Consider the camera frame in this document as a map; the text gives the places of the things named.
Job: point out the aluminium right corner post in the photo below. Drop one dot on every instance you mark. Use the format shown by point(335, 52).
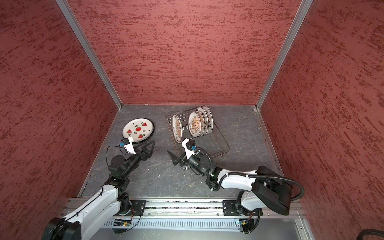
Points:
point(290, 37)

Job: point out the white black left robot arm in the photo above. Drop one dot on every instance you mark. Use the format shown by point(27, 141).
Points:
point(111, 199)

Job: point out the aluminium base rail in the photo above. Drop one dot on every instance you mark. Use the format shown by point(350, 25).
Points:
point(196, 214)

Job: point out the right circuit board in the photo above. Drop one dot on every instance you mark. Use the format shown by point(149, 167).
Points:
point(246, 226)

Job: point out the brown striped rim plate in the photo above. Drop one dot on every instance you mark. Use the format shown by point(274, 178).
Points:
point(153, 126)

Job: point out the watermelon pattern white plate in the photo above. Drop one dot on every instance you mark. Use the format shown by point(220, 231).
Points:
point(138, 129)

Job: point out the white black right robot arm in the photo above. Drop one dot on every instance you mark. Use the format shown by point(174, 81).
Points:
point(261, 188)

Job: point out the circuit board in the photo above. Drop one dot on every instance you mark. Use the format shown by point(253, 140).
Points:
point(122, 223)
point(246, 226)

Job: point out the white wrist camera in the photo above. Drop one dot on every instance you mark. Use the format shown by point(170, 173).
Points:
point(127, 144)
point(189, 147)

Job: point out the orange sunburst plate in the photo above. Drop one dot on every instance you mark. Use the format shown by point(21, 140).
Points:
point(202, 122)
point(194, 124)

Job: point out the brown lettered rim plate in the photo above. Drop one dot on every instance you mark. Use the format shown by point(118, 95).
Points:
point(177, 128)

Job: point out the aluminium left corner post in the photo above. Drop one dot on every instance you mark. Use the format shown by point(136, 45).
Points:
point(81, 36)

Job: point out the green rim fruit plate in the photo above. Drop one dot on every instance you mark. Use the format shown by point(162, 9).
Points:
point(205, 118)
point(210, 119)

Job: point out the aluminium corner post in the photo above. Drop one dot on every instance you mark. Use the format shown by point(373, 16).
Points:
point(290, 37)
point(81, 36)

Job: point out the left circuit board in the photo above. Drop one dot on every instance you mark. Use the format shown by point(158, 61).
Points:
point(122, 223)

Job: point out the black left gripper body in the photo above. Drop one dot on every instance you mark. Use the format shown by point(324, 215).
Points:
point(144, 157)

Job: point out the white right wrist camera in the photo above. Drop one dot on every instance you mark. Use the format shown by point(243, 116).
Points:
point(189, 147)

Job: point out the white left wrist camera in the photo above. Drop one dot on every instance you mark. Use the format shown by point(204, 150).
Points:
point(127, 144)

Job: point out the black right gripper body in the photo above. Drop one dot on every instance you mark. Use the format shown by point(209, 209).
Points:
point(195, 161)

